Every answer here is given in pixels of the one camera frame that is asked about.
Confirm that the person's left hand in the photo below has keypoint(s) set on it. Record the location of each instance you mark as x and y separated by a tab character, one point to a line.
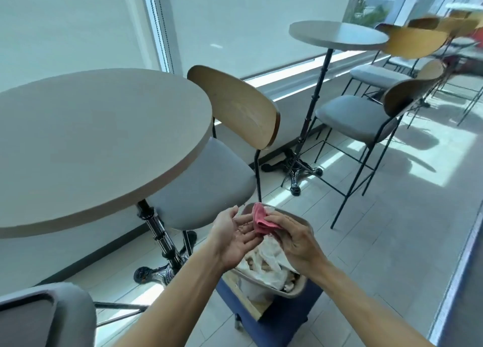
230	241

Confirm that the person's right hand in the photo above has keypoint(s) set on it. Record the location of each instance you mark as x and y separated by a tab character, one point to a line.
300	246

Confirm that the person's left thumb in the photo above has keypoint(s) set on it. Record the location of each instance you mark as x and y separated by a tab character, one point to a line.
232	213

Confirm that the person's right thumb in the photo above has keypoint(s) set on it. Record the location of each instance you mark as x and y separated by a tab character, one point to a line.
274	218

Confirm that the pink cleaning cloth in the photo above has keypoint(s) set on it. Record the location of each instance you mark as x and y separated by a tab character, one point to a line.
261	220

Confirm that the person's left forearm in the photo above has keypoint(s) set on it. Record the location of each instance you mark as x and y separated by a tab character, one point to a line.
177	305

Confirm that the person's right forearm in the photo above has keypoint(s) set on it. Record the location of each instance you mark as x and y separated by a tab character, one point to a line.
362	305

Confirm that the white plastic bin bag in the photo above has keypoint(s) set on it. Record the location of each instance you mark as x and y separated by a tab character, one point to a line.
266	265

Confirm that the grey plastic waste bin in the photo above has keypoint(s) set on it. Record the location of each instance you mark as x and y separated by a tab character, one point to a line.
302	286

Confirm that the blue wheeled cart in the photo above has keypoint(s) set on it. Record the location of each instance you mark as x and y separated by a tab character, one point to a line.
286	320

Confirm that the wooden back grey seat chair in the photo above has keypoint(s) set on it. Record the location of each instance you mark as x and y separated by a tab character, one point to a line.
415	42
351	116
237	105
458	25

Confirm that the grey padded stool chair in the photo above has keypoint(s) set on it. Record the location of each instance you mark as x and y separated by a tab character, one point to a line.
71	312

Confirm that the wide white roller blind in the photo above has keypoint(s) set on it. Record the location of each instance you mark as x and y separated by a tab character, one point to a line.
260	22

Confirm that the large round grey pedestal table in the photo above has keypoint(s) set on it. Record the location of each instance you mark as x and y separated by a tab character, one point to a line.
90	146

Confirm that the white window frame post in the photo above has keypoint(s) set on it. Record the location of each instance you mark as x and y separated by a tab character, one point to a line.
166	48

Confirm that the small round grey pedestal table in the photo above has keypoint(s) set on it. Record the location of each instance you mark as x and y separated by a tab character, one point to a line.
336	35

